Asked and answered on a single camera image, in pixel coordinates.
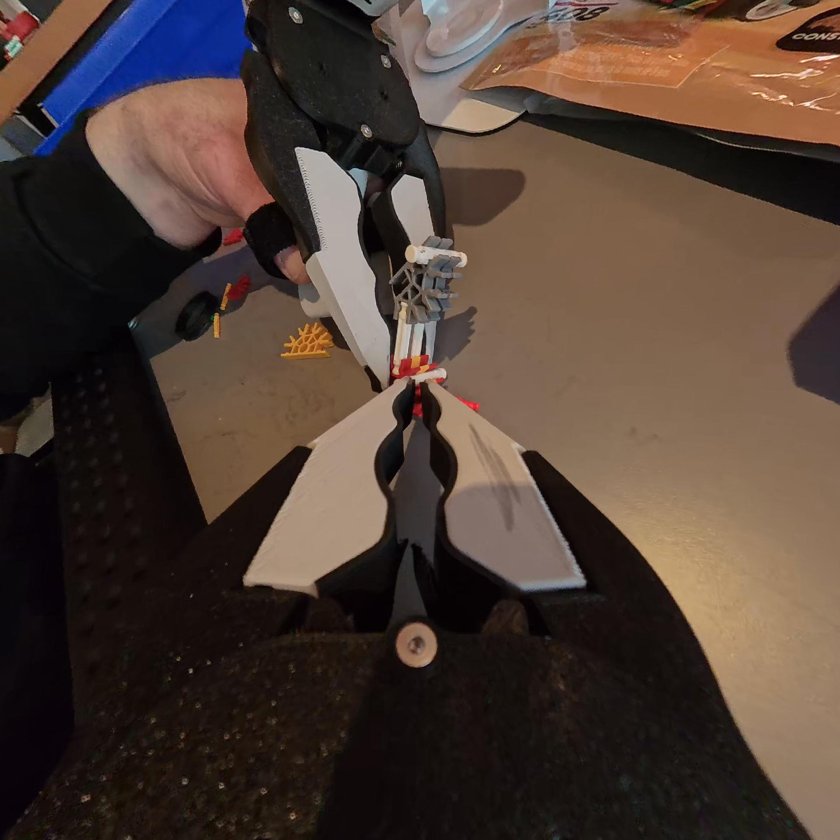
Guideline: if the white rounded board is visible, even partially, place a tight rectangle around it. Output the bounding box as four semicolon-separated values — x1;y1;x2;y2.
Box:
412;0;527;135

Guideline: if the small toy building assembly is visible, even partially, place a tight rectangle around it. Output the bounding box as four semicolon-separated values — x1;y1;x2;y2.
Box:
387;235;483;421

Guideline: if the blue plastic bin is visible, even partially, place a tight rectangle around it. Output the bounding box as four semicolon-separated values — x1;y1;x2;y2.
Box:
33;0;253;158

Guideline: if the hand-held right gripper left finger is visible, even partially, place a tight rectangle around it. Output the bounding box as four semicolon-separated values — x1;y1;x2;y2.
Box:
243;379;417;598

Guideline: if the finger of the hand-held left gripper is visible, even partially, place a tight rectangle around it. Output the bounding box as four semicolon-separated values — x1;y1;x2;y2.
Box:
294;146;396;395
387;172;441;265

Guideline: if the person's left hand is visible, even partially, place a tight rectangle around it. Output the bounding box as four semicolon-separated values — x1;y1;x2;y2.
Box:
85;77;314;287

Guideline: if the black toy tyre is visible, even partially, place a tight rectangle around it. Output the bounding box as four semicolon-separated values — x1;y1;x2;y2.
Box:
174;292;222;342

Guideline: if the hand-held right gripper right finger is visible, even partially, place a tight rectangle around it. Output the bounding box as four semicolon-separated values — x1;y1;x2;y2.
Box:
419;381;588;593

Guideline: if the yellow fan connector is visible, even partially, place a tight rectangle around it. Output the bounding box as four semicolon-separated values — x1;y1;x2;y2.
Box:
281;322;334;361

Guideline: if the black perforated pad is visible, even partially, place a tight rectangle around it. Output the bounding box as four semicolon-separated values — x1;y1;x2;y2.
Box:
49;328;211;657

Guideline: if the orange printed packet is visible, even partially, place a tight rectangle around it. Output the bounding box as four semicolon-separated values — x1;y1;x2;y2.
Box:
462;0;840;147

